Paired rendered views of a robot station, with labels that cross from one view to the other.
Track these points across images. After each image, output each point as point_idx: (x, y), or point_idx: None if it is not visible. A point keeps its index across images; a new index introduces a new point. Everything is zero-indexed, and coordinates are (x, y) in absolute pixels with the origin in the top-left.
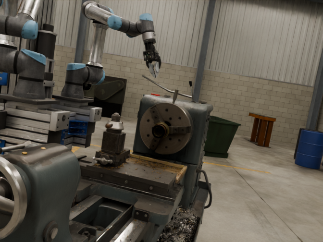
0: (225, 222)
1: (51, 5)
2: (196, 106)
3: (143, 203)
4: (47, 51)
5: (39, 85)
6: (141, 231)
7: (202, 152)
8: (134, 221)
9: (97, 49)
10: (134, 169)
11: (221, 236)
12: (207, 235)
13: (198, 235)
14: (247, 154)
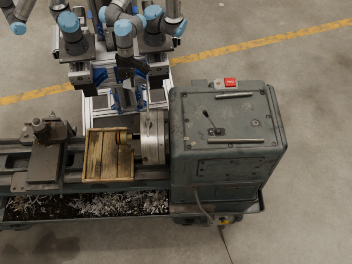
0: (344, 257)
1: None
2: (174, 145)
3: (20, 176)
4: (103, 4)
5: (70, 46)
6: (1, 185)
7: (249, 180)
8: (11, 178)
9: (166, 2)
10: (45, 154)
11: (295, 255)
12: (287, 239)
13: (276, 228)
14: None
